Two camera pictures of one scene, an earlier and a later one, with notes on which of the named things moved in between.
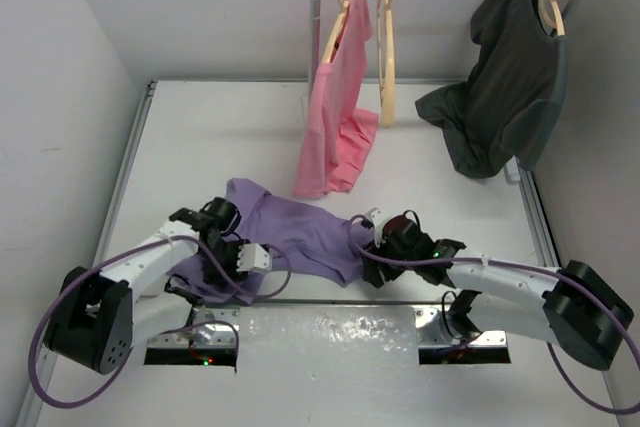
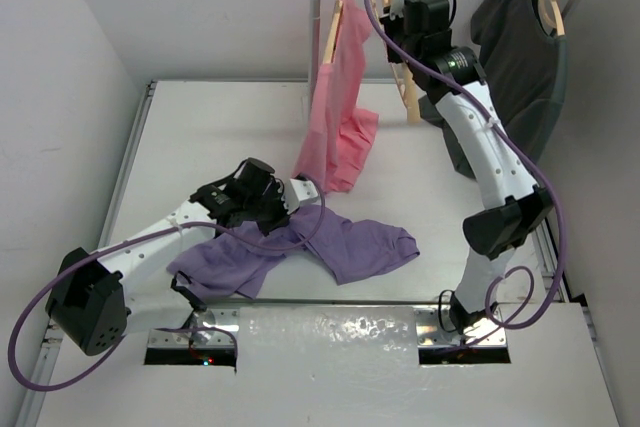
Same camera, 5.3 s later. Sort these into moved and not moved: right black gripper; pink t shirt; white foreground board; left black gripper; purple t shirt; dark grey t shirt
Moved: right black gripper; purple t shirt; left black gripper
Not moved: dark grey t shirt; white foreground board; pink t shirt
